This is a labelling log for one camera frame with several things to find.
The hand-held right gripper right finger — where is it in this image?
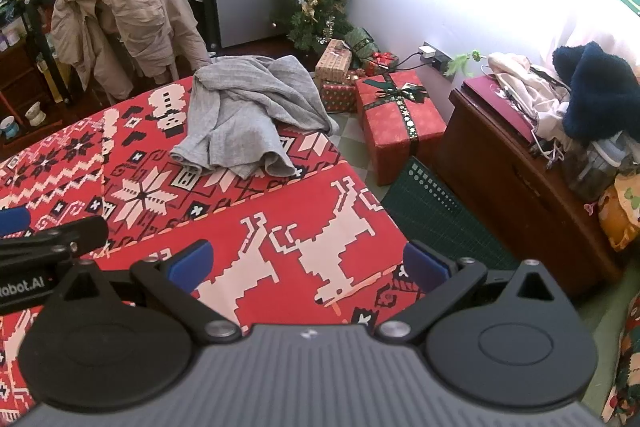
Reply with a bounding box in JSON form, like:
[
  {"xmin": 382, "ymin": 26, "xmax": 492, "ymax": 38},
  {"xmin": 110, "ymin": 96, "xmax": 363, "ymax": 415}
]
[{"xmin": 376, "ymin": 241, "xmax": 563, "ymax": 343}]

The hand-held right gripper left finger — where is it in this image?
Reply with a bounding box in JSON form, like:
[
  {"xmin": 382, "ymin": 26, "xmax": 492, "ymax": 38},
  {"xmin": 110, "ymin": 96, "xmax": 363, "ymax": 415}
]
[{"xmin": 47, "ymin": 241, "xmax": 242, "ymax": 343}]

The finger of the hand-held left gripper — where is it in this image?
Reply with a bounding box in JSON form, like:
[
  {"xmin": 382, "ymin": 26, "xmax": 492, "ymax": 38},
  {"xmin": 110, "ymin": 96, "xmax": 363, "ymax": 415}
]
[
  {"xmin": 0, "ymin": 215, "xmax": 109, "ymax": 269},
  {"xmin": 0, "ymin": 206, "xmax": 32, "ymax": 238}
]

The grey polo shirt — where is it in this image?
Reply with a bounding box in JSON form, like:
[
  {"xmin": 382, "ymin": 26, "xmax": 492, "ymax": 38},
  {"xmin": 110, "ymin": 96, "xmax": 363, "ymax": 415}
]
[{"xmin": 170, "ymin": 55, "xmax": 341, "ymax": 180}]

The green cutting mat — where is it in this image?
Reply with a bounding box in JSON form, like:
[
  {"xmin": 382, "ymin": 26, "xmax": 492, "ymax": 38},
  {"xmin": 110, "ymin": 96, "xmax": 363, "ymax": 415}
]
[{"xmin": 382, "ymin": 156, "xmax": 521, "ymax": 270}]

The blue pet bowl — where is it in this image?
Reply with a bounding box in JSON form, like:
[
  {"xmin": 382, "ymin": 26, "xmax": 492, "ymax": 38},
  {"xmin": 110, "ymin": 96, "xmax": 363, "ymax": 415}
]
[{"xmin": 0, "ymin": 116, "xmax": 22, "ymax": 142}]

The red patterned blanket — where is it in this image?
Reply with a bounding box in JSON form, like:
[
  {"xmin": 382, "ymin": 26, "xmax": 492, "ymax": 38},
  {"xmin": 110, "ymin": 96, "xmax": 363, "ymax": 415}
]
[{"xmin": 0, "ymin": 74, "xmax": 436, "ymax": 427}]

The white pet bowl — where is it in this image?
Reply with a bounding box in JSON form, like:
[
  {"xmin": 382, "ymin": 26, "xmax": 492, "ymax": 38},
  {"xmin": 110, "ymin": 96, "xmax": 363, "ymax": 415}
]
[{"xmin": 24, "ymin": 102, "xmax": 49, "ymax": 128}]

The wooden cabinet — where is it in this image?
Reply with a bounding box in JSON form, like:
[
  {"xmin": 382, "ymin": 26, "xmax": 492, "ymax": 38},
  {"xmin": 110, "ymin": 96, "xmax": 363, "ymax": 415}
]
[{"xmin": 434, "ymin": 77, "xmax": 626, "ymax": 298}]

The large red gift box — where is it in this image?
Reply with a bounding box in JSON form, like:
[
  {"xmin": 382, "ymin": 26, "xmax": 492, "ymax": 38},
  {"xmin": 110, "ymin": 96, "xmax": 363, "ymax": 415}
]
[{"xmin": 355, "ymin": 71, "xmax": 447, "ymax": 186}]

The maroon book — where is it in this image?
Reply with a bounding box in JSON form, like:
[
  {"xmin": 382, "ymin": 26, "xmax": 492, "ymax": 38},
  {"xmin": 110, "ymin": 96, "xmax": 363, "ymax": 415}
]
[{"xmin": 462, "ymin": 74, "xmax": 538, "ymax": 145}]

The small red dotted gift box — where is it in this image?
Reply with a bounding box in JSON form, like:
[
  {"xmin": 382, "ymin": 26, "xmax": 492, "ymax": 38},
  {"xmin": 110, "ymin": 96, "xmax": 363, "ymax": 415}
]
[{"xmin": 320, "ymin": 82, "xmax": 358, "ymax": 114}]

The clear plastic jar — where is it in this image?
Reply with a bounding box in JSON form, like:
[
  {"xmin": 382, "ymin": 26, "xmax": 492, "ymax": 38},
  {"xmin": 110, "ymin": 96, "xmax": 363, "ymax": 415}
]
[{"xmin": 562, "ymin": 137, "xmax": 626, "ymax": 202}]

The yellow printed cloth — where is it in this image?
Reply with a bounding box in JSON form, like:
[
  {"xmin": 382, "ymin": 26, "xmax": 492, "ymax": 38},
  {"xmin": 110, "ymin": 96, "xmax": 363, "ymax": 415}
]
[{"xmin": 597, "ymin": 174, "xmax": 640, "ymax": 253}]

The small red gift with bow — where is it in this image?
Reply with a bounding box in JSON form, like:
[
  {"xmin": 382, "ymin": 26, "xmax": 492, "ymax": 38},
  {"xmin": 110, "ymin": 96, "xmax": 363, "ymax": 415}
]
[{"xmin": 362, "ymin": 52, "xmax": 398, "ymax": 76}]

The pink cream clothing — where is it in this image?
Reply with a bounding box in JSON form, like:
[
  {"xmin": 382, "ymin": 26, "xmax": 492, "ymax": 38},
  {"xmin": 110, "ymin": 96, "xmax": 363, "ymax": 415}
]
[{"xmin": 487, "ymin": 52, "xmax": 571, "ymax": 142}]

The green plant sprig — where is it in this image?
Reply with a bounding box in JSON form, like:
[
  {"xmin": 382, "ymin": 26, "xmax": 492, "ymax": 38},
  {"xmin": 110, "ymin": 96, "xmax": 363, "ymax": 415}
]
[{"xmin": 445, "ymin": 49, "xmax": 488, "ymax": 78}]

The brown patterned gift box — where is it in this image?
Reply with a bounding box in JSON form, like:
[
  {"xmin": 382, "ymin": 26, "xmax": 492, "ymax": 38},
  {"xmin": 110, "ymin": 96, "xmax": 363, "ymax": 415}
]
[{"xmin": 315, "ymin": 39, "xmax": 353, "ymax": 84}]

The floral cloth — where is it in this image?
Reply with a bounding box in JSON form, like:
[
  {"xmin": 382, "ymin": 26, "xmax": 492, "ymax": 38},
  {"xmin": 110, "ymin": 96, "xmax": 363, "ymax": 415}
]
[{"xmin": 607, "ymin": 297, "xmax": 640, "ymax": 427}]

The green wrapped gift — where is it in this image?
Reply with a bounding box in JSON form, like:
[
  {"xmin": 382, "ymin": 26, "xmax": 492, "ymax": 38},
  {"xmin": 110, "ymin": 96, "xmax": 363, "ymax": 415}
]
[{"xmin": 345, "ymin": 27, "xmax": 383, "ymax": 58}]

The beige jacket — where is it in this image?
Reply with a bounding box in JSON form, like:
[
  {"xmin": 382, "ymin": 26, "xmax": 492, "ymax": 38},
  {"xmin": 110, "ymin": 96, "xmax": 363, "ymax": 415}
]
[{"xmin": 50, "ymin": 0, "xmax": 213, "ymax": 102}]

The dark blue fleece garment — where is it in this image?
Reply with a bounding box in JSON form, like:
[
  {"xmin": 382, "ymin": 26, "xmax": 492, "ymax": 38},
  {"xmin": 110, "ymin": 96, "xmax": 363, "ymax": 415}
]
[{"xmin": 552, "ymin": 41, "xmax": 640, "ymax": 142}]

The black frame desk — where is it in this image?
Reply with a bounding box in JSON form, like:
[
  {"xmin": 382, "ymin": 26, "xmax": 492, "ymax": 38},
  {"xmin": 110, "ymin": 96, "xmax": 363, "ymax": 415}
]
[{"xmin": 0, "ymin": 0, "xmax": 208, "ymax": 108}]

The wall power strip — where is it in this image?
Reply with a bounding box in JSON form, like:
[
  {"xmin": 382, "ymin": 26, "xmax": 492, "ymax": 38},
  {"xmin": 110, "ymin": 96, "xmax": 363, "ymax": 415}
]
[{"xmin": 419, "ymin": 42, "xmax": 453, "ymax": 72}]

